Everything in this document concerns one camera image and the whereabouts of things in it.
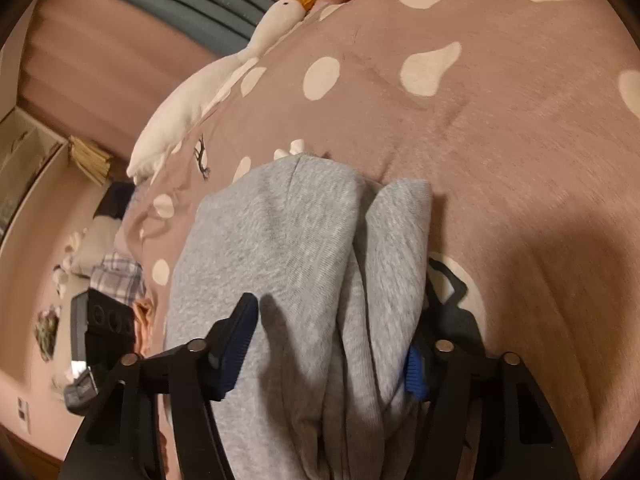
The grey pillow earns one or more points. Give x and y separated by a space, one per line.
95 245

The dark cloth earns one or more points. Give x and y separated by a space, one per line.
115 200

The stack of books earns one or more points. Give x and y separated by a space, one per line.
90 160

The plaid cloth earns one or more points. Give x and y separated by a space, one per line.
120 275

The white wall outlet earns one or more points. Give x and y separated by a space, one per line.
23 415

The white open shelf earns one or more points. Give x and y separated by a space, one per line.
35 185

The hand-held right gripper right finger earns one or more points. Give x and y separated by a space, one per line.
416 375

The grey sweatshirt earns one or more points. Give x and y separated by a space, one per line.
280 240

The pink curtain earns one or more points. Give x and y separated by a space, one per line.
100 60

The pink spotted blanket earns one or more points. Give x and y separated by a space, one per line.
500 160

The orange cloth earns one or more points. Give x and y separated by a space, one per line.
142 320

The white goose plush toy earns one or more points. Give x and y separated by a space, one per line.
190 95

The colourful patterned bag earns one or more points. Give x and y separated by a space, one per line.
47 332

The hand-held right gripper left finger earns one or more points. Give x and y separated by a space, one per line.
235 355

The small white plush toy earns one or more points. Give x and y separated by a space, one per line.
62 275

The brown wooden cabinet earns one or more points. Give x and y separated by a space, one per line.
30 460

